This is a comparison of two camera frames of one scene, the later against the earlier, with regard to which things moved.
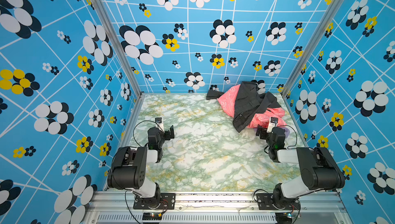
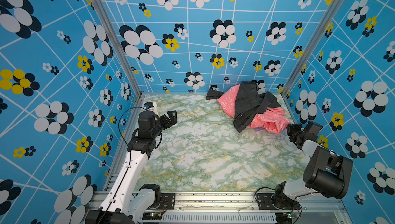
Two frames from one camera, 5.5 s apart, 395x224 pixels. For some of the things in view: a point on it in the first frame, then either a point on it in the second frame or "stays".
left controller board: (152, 216) stays
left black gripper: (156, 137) to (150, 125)
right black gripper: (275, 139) to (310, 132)
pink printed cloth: (227, 99) stays
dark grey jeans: (248, 103) stays
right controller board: (284, 218) stays
